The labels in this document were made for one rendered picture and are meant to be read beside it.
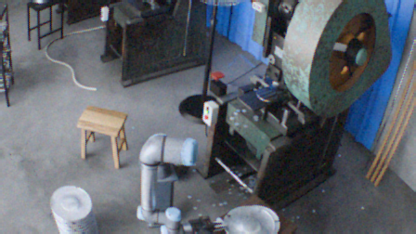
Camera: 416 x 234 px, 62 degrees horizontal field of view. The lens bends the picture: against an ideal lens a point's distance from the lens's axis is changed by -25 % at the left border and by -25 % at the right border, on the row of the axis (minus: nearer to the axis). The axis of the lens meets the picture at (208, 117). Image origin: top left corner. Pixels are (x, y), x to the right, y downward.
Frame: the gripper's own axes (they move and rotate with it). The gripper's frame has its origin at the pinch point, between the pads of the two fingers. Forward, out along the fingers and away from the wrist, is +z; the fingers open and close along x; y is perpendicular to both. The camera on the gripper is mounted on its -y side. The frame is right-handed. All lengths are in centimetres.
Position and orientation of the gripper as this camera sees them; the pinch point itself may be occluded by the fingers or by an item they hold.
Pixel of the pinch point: (227, 226)
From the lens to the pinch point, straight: 231.0
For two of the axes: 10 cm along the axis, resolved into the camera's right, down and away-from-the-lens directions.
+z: 9.3, -0.8, 3.5
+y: -3.3, -6.0, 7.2
